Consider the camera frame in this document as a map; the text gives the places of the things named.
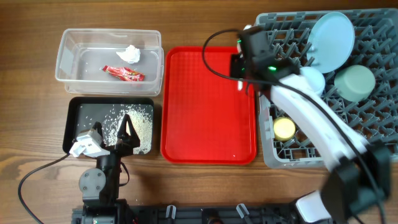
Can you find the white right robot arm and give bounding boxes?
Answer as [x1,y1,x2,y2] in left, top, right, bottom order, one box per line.
[229,54,391,223]

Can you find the green bowl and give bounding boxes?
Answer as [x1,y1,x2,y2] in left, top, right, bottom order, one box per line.
[334,65,376,102]

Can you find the yellow plastic cup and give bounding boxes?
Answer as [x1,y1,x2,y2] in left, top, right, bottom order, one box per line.
[273,117,296,141]

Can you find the red serving tray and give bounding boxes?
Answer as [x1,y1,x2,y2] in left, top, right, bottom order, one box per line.
[160,46,257,165]

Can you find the red snack wrapper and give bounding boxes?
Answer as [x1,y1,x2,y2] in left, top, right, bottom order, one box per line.
[102,65,145,82]

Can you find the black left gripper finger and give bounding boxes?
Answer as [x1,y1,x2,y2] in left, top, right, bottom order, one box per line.
[92,121,103,145]
[117,114,140,143]

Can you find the light blue bowl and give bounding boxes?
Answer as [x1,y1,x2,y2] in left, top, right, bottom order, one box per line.
[300,67,326,96]

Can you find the rice food waste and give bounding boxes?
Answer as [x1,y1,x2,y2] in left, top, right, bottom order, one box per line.
[77,104,154,155]

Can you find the cream plastic spoon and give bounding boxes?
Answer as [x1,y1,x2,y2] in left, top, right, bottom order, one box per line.
[238,81,243,91]

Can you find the light blue plate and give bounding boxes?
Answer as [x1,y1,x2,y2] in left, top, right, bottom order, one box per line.
[307,12,355,73]

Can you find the black plastic tray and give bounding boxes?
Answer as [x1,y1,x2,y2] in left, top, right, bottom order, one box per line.
[62,96,154,153]

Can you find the white napkin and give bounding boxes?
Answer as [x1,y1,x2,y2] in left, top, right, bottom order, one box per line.
[116,45,141,64]

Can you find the clear plastic bin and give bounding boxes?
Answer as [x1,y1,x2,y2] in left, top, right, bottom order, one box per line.
[55,29,164,96]

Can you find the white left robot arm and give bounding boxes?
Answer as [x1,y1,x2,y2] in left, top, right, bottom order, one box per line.
[70,114,141,224]

